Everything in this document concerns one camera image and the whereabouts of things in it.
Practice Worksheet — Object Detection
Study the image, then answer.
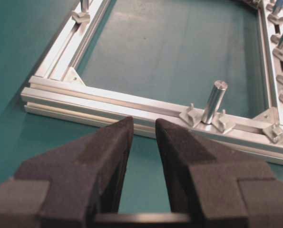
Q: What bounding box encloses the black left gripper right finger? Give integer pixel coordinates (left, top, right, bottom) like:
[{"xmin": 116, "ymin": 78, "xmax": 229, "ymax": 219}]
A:
[{"xmin": 155, "ymin": 119, "xmax": 283, "ymax": 228}]

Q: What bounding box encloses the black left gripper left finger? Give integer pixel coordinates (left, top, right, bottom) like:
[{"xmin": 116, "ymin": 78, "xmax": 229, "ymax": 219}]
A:
[{"xmin": 0, "ymin": 117, "xmax": 134, "ymax": 228}]

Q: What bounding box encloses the short aluminium near pin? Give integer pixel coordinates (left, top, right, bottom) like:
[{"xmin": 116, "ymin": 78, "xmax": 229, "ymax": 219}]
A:
[{"xmin": 80, "ymin": 0, "xmax": 92, "ymax": 13}]

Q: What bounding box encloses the aluminium pin on near rail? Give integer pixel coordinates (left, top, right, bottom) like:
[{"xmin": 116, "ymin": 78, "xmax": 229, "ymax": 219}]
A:
[{"xmin": 202, "ymin": 80, "xmax": 228, "ymax": 124}]

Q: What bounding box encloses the aluminium extrusion frame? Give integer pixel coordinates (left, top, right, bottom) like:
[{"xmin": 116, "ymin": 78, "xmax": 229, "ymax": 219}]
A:
[{"xmin": 21, "ymin": 0, "xmax": 283, "ymax": 165}]

